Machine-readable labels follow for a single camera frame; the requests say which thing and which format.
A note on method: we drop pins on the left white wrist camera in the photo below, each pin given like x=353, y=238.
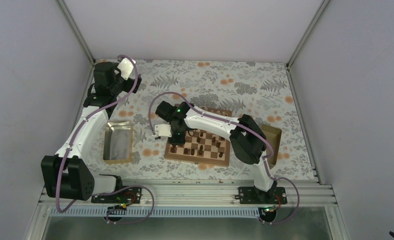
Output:
x=125, y=68

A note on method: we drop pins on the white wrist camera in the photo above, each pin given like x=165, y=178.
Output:
x=125, y=68
x=162, y=130

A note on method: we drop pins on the wooden chess board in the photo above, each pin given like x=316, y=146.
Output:
x=208, y=140

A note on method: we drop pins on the left silver metal tray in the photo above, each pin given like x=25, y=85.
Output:
x=118, y=142

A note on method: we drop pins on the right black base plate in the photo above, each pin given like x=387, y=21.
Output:
x=253, y=196

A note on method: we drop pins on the floral patterned table mat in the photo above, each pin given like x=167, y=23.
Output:
x=258, y=89

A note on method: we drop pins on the right gold metal tray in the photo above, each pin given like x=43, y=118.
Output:
x=273, y=137

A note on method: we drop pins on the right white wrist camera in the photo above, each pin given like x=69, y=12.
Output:
x=162, y=130

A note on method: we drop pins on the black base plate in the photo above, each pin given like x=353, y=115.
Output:
x=253, y=196
x=130, y=195

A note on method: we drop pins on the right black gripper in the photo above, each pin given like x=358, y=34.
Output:
x=179, y=141

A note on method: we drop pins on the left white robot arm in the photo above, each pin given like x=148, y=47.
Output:
x=65, y=174

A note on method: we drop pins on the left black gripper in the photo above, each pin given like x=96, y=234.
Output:
x=130, y=83

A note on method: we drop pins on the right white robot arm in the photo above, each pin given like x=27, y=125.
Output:
x=248, y=142

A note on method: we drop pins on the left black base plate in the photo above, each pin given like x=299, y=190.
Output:
x=130, y=195

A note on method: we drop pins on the aluminium rail frame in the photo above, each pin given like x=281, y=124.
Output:
x=221, y=193

